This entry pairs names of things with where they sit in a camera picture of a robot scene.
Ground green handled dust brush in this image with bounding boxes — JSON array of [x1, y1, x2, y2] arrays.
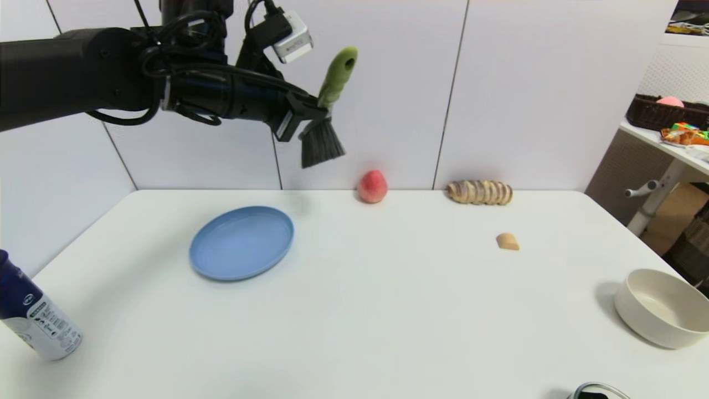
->
[[300, 46, 359, 169]]

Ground red peach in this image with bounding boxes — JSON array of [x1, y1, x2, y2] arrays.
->
[[357, 170, 388, 204]]

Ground blue round plate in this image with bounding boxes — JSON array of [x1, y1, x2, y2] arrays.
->
[[189, 206, 295, 282]]

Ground striped bread loaf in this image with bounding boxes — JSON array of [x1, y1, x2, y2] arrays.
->
[[446, 180, 513, 206]]

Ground blue and white bottle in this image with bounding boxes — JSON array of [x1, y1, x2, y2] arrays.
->
[[0, 249, 84, 362]]

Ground white side table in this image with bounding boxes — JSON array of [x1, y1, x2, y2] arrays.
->
[[619, 119, 709, 179]]

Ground dark woven basket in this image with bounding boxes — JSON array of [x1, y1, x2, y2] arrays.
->
[[626, 94, 709, 132]]

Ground white perforated panel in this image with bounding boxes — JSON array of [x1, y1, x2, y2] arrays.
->
[[637, 44, 709, 106]]

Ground colourful snack packs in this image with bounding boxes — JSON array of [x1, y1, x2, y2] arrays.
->
[[660, 122, 709, 147]]

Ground brown cardboard box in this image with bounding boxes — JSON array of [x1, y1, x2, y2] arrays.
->
[[643, 183, 709, 256]]

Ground cream round bowl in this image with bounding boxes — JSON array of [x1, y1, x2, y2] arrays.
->
[[614, 269, 709, 350]]

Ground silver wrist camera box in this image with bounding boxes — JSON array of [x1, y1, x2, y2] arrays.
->
[[271, 11, 314, 64]]

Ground black camera cable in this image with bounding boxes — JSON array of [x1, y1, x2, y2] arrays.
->
[[235, 0, 291, 70]]

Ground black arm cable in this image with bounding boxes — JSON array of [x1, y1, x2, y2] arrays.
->
[[86, 11, 228, 127]]

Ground white table leg with handle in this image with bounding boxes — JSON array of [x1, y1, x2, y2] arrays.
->
[[625, 160, 689, 237]]

